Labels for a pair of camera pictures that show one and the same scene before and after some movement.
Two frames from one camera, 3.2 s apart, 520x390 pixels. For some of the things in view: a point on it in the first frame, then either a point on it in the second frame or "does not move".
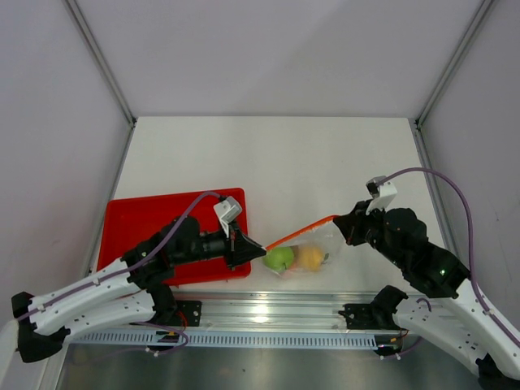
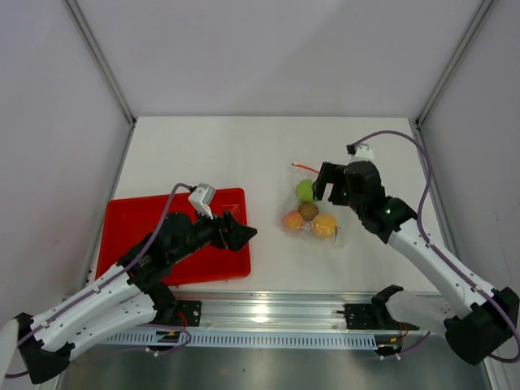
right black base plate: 359,317 does not move
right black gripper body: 370,229 -> 348,199
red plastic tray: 132,219 does not move
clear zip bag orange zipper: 309,253 -> 306,218
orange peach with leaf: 311,258 -> 325,226
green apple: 280,259 -> 305,191
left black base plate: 192,311 does not move
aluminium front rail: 269,311 does not move
